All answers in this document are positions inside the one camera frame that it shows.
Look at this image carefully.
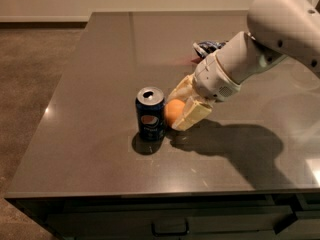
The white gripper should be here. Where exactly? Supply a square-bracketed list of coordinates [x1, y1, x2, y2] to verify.
[167, 52, 241, 131]

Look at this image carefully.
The orange fruit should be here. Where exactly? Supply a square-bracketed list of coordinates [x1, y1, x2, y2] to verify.
[164, 99, 185, 127]

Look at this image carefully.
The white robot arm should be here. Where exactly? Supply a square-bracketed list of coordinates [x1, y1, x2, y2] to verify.
[165, 0, 320, 131]

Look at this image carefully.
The blue pepsi can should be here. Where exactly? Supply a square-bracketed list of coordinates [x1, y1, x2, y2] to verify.
[135, 87, 166, 141]

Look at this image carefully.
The blue crumpled chip bag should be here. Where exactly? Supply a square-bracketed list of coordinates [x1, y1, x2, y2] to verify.
[193, 41, 226, 59]

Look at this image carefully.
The dark cabinet drawer front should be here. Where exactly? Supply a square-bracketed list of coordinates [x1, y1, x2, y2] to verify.
[47, 206, 292, 240]

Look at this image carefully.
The black drawer handle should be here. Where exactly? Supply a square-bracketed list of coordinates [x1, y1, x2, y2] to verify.
[151, 219, 190, 237]

